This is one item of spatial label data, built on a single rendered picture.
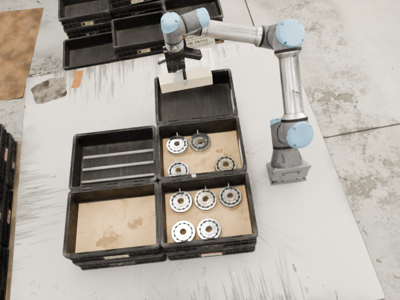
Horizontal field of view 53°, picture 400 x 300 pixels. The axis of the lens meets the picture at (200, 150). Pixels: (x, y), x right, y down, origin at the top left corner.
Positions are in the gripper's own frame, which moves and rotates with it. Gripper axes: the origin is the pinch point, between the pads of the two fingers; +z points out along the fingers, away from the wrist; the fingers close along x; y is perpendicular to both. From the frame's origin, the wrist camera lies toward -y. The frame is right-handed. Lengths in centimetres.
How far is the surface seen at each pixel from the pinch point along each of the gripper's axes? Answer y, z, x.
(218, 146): -9.6, 26.0, 24.2
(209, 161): -3.9, 26.0, 31.1
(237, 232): -9, 26, 68
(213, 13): -30, 60, -108
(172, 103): 9.0, 26.1, -6.8
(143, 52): 25, 70, -92
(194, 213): 7, 26, 56
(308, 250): -40, 39, 78
